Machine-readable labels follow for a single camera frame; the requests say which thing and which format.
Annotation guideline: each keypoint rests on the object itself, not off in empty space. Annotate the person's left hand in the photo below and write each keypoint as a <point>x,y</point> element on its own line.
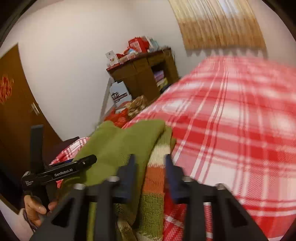
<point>36,211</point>

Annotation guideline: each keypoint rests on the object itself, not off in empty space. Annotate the white printed cardboard box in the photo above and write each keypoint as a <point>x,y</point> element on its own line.
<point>119,93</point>

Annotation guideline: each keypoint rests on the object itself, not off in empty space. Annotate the red white plaid bedspread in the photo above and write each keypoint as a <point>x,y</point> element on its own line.
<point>234,122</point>

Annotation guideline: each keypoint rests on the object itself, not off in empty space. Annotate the red plastic bag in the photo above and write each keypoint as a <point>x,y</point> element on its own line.
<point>119,119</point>

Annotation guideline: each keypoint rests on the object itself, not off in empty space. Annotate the red gift boxes on desk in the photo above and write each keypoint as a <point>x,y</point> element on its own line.
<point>137,46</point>

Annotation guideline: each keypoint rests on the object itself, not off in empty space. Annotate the brown floral bag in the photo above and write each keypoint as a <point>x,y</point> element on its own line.
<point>136,106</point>

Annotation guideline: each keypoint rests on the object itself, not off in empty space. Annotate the beige patterned window curtain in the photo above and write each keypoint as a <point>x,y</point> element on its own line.
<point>213,24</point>

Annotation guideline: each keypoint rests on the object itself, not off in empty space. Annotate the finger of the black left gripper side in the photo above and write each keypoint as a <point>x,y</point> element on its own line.
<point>65,169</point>

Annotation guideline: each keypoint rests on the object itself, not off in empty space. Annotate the dark brown wooden desk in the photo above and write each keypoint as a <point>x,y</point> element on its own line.
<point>138,73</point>

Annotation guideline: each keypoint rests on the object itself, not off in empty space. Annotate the stacked books in desk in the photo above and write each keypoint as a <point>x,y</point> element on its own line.
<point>161,80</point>

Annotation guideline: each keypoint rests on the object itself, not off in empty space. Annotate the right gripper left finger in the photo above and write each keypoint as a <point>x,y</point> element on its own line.
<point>69,220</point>

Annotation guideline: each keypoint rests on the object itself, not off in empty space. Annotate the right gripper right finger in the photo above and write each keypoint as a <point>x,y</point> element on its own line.
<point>230,221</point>

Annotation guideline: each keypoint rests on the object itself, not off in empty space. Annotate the dark brown wooden door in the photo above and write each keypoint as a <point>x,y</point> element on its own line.
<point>19,112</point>

